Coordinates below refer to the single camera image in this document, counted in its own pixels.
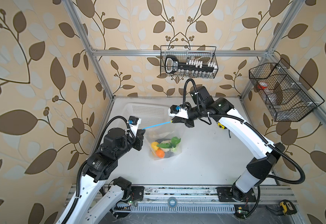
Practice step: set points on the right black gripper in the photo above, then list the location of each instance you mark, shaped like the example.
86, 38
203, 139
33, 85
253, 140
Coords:
187, 123

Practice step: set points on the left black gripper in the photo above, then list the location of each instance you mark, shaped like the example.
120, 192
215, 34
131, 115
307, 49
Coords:
137, 140

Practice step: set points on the yellow lemon toy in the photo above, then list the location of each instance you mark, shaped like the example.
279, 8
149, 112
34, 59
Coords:
154, 146

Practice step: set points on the white plastic basket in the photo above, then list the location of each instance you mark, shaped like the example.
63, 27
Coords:
150, 116

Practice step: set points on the clear zip top bag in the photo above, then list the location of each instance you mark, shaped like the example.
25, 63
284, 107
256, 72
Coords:
154, 136

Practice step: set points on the orange toy fruit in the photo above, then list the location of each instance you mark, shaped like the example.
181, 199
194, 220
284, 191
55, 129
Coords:
160, 153

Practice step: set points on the white garlic toy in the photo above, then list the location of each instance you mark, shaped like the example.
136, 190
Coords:
166, 147

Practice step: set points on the white radish toy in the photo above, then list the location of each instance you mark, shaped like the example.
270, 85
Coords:
176, 149

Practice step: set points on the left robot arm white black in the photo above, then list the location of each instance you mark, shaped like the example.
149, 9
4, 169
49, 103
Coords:
119, 136

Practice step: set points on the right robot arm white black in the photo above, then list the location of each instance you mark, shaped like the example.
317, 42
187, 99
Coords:
199, 104

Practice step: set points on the yellow black tape measure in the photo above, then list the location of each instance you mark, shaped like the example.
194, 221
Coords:
221, 126

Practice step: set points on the black tool with white pieces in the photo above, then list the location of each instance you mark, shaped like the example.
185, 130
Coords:
172, 65

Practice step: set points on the blue tape roll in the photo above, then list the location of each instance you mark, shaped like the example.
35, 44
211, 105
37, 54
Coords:
172, 202

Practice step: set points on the red capped clear container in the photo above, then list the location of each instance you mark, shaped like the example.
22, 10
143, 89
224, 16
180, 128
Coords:
262, 85

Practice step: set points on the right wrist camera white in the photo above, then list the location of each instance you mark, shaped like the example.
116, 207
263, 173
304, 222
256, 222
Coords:
178, 111

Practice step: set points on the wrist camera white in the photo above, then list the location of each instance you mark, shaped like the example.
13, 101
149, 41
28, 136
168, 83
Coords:
134, 123
178, 111

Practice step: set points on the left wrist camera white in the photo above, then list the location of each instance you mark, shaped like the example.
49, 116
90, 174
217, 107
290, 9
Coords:
134, 123

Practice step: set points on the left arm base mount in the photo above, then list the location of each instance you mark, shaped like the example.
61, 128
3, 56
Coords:
135, 193

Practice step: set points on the black wire basket back wall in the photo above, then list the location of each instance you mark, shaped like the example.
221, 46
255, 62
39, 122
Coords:
184, 52

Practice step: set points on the black wire basket wall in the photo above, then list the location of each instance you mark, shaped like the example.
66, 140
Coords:
289, 97
184, 52

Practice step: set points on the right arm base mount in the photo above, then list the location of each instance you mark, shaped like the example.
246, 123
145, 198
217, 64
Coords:
227, 194

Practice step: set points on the black wire basket right wall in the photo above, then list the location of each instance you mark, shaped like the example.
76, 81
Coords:
289, 97

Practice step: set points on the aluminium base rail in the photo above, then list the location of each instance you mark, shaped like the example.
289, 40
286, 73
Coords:
194, 199

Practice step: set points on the yellow tape measure on rail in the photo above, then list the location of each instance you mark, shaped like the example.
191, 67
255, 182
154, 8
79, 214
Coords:
287, 207

